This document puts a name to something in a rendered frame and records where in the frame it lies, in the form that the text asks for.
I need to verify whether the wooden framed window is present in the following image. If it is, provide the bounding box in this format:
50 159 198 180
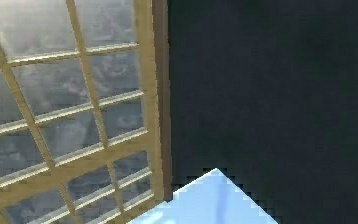
0 0 173 224

